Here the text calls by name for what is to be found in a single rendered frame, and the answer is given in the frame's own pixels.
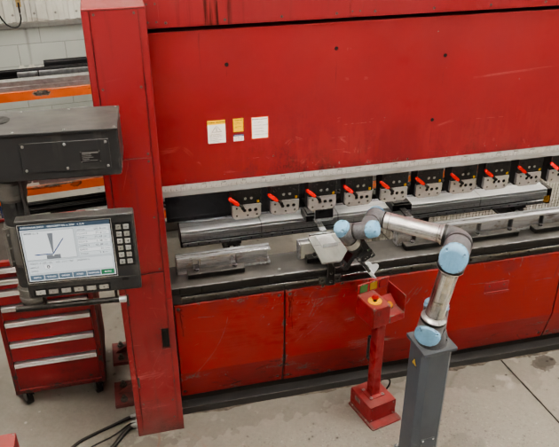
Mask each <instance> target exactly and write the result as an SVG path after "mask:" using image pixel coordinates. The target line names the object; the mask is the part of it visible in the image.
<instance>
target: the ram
mask: <svg viewBox="0 0 559 447"><path fill-rule="evenodd" d="M147 34H148V44H149V53H150V63H151V73H152V83H153V92H154V111H155V120H156V130H157V139H158V149H159V159H160V169H161V187H163V186H172V185H181V184H197V183H206V182H214V181H223V180H231V179H240V178H248V177H257V176H273V175H282V174H290V173H299V172H307V171H316V170H324V169H340V168H349V167H357V166H366V165H374V164H383V163H392V162H401V161H417V160H425V159H434V158H442V157H451V156H459V155H468V154H476V153H493V152H501V151H510V150H518V149H527V148H535V147H544V146H552V145H559V5H555V6H540V7H524V8H508V9H493V10H478V11H462V12H432V13H416V14H401V15H386V16H370V17H354V18H340V19H323V20H294V21H278V22H263V23H248V24H231V25H216V26H200V27H171V28H155V29H147ZM259 116H269V137H268V138H258V139H251V117H259ZM237 118H243V130H244V131H240V132H233V120H232V119H237ZM218 120H225V139H226V142H224V143H215V144H209V140H208V123H207V121H218ZM238 134H244V140H242V141H233V135H238ZM555 155H559V151H552V152H543V153H527V154H518V155H510V156H501V157H493V158H485V159H476V160H468V161H452V162H444V163H436V164H427V165H419V166H410V167H402V168H393V169H377V170H369V171H360V172H352V173H344V174H335V175H327V176H311V177H303V178H294V179H286V180H278V181H269V182H261V183H253V184H236V185H228V186H219V187H211V188H202V189H194V190H186V191H177V192H163V193H162V197H163V198H169V197H177V196H186V195H194V194H203V193H211V192H227V191H235V190H243V189H251V188H259V187H268V186H276V185H284V184H300V183H309V182H317V181H325V180H333V179H342V178H350V177H358V176H374V175H382V174H390V173H398V172H406V171H415V170H424V169H439V168H448V167H456V166H464V165H472V164H480V163H489V162H497V161H512V160H521V159H530V158H538V157H546V156H555Z"/></svg>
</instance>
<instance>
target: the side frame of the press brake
mask: <svg viewBox="0 0 559 447"><path fill-rule="evenodd" d="M80 12H81V18H82V24H83V37H84V43H85V50H86V57H87V63H88V69H89V76H90V83H91V95H92V101H93V106H119V114H120V121H121V129H122V143H123V160H122V173H121V174H119V175H106V176H103V178H104V186H105V192H106V204H107V208H133V212H134V220H135V227H136V235H137V243H138V257H139V265H140V272H141V280H142V286H141V287H140V288H131V289H123V290H119V295H126V296H127V301H126V302H121V307H122V320H123V326H124V332H125V340H126V346H127V352H128V359H129V366H130V377H131V384H132V391H133V397H134V404H135V410H136V417H137V423H138V435H139V436H142V435H150V434H156V433H160V432H166V431H170V430H176V429H182V428H185V427H184V417H183V407H182V398H181V388H180V379H179V369H178V359H177V341H176V331H175V321H174V312H173V302H172V293H171V283H170V273H169V255H168V245H167V235H166V225H165V216H164V206H163V197H162V187H161V169H160V159H159V149H158V139H157V130H156V120H155V111H154V92H153V83H152V73H151V63H150V53H149V44H148V34H147V24H146V7H145V5H144V2H143V0H81V3H80Z"/></svg>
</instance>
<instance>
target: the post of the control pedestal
mask: <svg viewBox="0 0 559 447"><path fill-rule="evenodd" d="M385 326H386V325H383V326H380V327H377V328H375V329H372V334H371V345H370V357H369V367H368V378H367V389H366V390H367V391H368V392H369V393H370V394H371V395H375V394H378V393H379V392H380V383H381V373H382V355H383V345H384V336H385Z"/></svg>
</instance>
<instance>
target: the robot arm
mask: <svg viewBox="0 0 559 447"><path fill-rule="evenodd" d="M381 228H384V229H388V230H392V231H398V232H402V233H405V234H409V235H413V236H416V237H420V238H424V239H429V240H433V241H436V242H438V243H439V245H442V246H443V248H442V249H441V251H440V254H439V259H438V262H437V267H438V269H439V271H438V274H437V278H436V281H435V284H434V286H433V289H432V292H431V295H430V297H429V298H427V299H425V301H424V303H423V311H422V312H421V315H420V318H419V321H418V324H417V326H416V328H415V330H414V337H415V339H416V341H417V343H418V344H419V345H420V346H422V347H423V348H425V349H430V350H440V349H444V348H445V347H446V346H447V344H448V335H447V331H446V325H447V319H448V312H449V309H450V308H449V302H450V300H451V297H452V294H453V290H454V288H455V285H456V282H457V279H458V277H459V276H461V275H462V274H463V273H464V271H465V268H466V266H467V265H468V259H469V256H470V253H471V250H472V247H473V240H472V238H471V236H470V235H469V234H468V233H467V232H466V231H464V230H462V229H461V228H459V227H456V226H453V225H450V224H446V223H445V224H443V225H440V224H436V223H430V222H426V221H422V220H419V219H414V218H411V217H407V216H401V215H397V214H393V213H390V212H385V211H384V210H383V208H381V207H380V206H372V207H370V208H369V209H368V210H367V212H366V215H365V216H364V218H363V219H362V221H361V222H360V223H348V222H347V221H346V220H340V221H338V222H336V223H335V225H334V232H335V234H336V237H337V238H338V239H339V240H340V241H341V242H342V243H343V245H344V246H345V247H346V249H347V252H346V254H345V256H344V257H343V259H342V260H341V262H340V264H339V265H340V267H341V268H342V269H343V270H344V271H347V270H348V269H349V268H350V266H351V264H352V262H353V261H354V259H356V260H357V261H358V262H359V263H360V264H362V265H363V267H364V268H365V269H366V271H367V272H368V273H369V275H370V276H371V277H372V278H376V276H375V275H374V273H375V272H376V270H377V269H378V268H379V265H378V264H377V263H375V264H371V263H370V262H366V263H365V261H366V260H367V259H369V258H370V257H371V258H373V257H374V256H375V254H373V255H372V256H371V254H372V252H373V250H372V249H371V248H370V247H369V246H368V245H367V243H366V242H365V240H364V239H372V238H375V237H378V236H379V235H380V231H381ZM373 253H374V252H373ZM367 265H368V266H367ZM368 267H369V268H368Z"/></svg>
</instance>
